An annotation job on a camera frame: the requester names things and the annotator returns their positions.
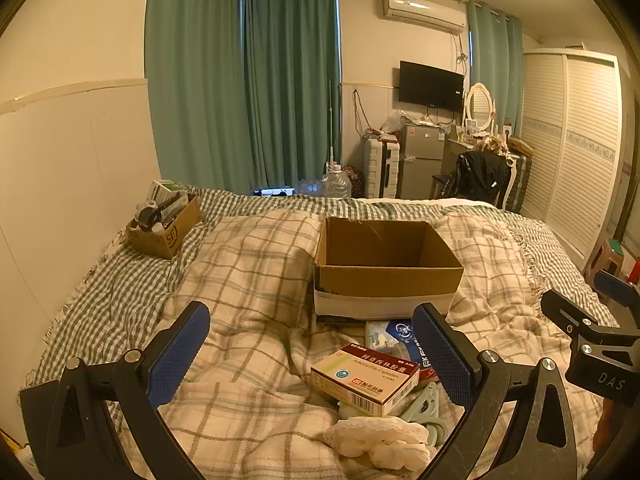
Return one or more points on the small cardboard box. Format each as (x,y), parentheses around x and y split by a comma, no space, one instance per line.
(160,237)

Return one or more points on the light blue plastic hanger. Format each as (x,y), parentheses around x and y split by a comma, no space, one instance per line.
(425,410)

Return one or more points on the green white carton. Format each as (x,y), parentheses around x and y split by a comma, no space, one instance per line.
(165,191)

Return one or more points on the dressing table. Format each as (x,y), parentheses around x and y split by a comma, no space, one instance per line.
(457,147)

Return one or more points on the cluster of empty clear bottles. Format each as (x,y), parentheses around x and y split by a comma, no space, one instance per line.
(307,187)

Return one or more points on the blue white plastic packet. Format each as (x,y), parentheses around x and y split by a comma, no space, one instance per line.
(390,335)

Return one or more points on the white louvred wardrobe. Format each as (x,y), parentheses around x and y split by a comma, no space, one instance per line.
(565,160)

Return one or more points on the dark patterned bag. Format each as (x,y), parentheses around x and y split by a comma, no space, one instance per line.
(354,182)

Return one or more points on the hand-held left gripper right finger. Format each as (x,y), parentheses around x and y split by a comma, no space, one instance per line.
(445,355)

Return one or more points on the green gingham bedsheet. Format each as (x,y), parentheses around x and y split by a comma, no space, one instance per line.
(115,285)

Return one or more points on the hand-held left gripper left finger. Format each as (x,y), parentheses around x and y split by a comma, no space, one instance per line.
(175,355)

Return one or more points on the white mop pole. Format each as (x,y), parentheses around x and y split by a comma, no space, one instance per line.
(331,125)

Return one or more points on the beige plaid blanket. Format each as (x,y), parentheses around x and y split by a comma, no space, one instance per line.
(250,285)

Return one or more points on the white chair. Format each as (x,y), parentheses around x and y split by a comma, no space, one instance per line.
(506,185)

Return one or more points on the red container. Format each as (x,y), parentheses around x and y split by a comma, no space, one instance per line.
(635,270)

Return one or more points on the crumpled white cloth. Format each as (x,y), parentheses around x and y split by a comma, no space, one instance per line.
(375,440)

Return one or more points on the plastic stool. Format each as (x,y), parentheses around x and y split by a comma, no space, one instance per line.
(602,260)

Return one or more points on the grey mini fridge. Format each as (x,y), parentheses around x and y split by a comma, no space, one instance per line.
(420,165)

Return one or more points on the orange white medicine box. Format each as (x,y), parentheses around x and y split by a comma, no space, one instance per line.
(367,377)

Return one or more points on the wide green curtain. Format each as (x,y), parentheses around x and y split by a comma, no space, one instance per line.
(195,85)
(290,85)

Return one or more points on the narrow green curtain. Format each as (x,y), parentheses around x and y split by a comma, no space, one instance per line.
(492,70)

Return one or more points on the black round gadget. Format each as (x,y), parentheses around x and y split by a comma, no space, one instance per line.
(149,214)

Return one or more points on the white ribbed suitcase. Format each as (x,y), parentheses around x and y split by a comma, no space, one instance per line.
(380,170)

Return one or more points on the black jacket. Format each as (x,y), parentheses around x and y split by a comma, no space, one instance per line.
(477,175)

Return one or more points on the white air conditioner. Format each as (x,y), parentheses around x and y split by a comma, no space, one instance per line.
(422,12)

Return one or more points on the black white device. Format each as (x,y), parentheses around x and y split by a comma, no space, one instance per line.
(272,192)

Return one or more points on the white oval mirror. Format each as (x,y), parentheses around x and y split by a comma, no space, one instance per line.
(480,102)

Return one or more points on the large clear water bottle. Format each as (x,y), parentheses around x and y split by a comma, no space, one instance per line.
(336,185)

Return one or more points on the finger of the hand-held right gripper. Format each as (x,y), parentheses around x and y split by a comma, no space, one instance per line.
(617,285)
(565,310)

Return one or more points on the large cardboard box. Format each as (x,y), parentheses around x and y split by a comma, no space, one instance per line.
(380,280)

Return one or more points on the black wall television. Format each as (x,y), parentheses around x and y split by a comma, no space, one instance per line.
(430,85)

